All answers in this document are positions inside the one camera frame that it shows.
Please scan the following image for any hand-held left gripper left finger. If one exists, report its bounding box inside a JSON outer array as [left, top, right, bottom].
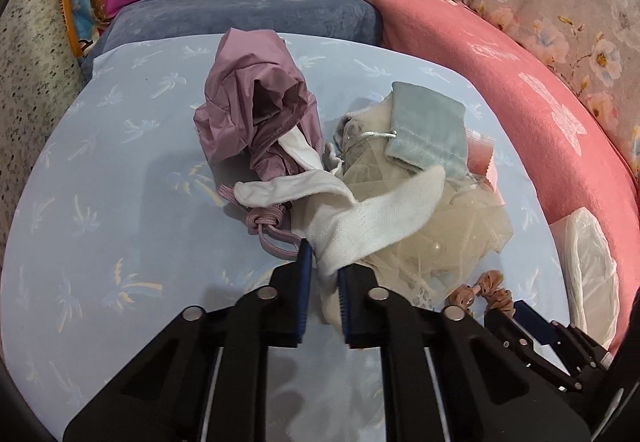
[[62, 239, 314, 442]]

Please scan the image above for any pink zigzag-edged wrapper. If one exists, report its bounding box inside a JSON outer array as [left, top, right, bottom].
[[467, 131, 502, 203]]

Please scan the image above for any mauve drawstring bag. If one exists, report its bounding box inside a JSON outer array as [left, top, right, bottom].
[[193, 28, 327, 259]]

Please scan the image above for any beige tulle mesh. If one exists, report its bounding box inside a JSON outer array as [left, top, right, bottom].
[[325, 96, 515, 319]]

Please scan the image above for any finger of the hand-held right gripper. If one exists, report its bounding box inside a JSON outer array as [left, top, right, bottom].
[[484, 308, 583, 393], [514, 300, 617, 373]]

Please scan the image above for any pink blanket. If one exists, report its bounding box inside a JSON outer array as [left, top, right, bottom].
[[304, 0, 640, 253]]

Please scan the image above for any blue-grey velvet pouch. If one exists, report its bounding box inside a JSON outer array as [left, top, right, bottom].
[[357, 82, 469, 181]]

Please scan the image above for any blue-grey velvet cushion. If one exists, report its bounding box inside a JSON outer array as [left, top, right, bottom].
[[80, 0, 384, 78]]

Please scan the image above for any white plastic trash bag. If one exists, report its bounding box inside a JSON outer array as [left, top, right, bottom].
[[549, 207, 619, 354]]

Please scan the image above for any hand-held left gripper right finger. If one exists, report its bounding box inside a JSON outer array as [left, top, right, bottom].
[[338, 264, 589, 442]]

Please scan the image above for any light blue palm print sheet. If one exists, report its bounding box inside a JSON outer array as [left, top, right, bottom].
[[0, 34, 576, 442]]

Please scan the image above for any white sock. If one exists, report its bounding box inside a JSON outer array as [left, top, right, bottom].
[[234, 165, 447, 327]]

